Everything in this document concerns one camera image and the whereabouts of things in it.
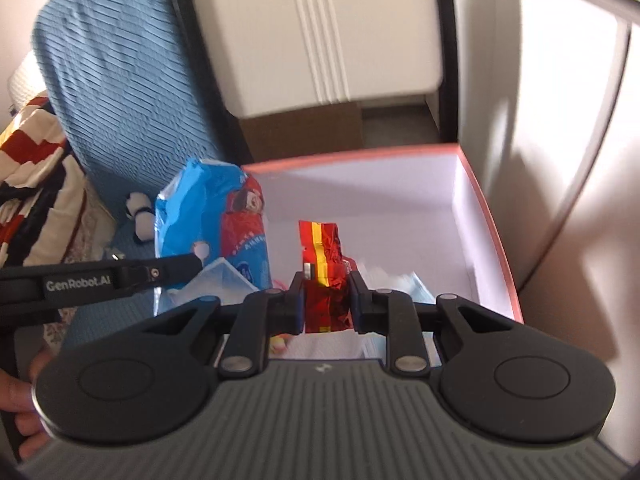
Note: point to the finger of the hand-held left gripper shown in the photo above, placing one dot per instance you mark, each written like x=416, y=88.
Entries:
x=165, y=272

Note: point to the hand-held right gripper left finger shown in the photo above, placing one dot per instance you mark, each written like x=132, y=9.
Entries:
x=296, y=310

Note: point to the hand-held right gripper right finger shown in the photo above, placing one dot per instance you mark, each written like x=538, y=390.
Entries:
x=359, y=310

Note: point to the red foil snack packet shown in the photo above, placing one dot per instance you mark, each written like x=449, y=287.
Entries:
x=325, y=260

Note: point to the panda plush toy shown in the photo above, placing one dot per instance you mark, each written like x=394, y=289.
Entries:
x=140, y=220

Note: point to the light blue tissue packet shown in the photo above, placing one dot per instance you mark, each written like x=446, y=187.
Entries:
x=222, y=282

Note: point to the blue snack packet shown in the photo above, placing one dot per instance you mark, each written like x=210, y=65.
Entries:
x=200, y=210

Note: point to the pink cardboard box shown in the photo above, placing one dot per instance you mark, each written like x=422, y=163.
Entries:
x=400, y=200

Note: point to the person's left hand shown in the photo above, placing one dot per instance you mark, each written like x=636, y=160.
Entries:
x=20, y=390

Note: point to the floral bed sheet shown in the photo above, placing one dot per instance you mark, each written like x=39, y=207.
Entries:
x=85, y=230

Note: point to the red white black striped blanket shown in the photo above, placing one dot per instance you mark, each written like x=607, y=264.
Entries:
x=35, y=175

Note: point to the brown cardboard box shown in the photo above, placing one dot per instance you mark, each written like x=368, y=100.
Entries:
x=305, y=132

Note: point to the blue textured cushion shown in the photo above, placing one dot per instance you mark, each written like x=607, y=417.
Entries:
x=125, y=85

